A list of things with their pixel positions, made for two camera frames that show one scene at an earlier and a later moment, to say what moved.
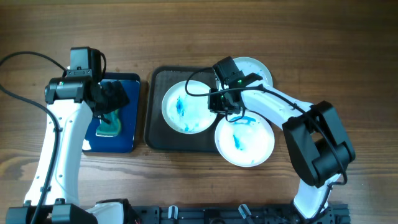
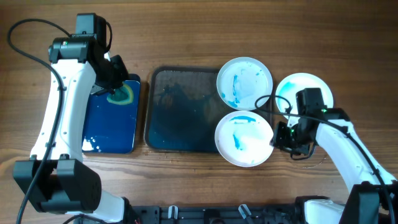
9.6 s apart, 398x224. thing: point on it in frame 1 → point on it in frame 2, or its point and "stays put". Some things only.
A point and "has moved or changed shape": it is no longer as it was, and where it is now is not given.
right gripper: [214, 106] → [281, 139]
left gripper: [117, 96] → [122, 75]
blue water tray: [126, 142] stays put
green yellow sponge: [112, 129] has moved or changed shape
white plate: [247, 142] stays put
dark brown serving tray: [158, 135] stays put
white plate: [186, 114] → [286, 93]
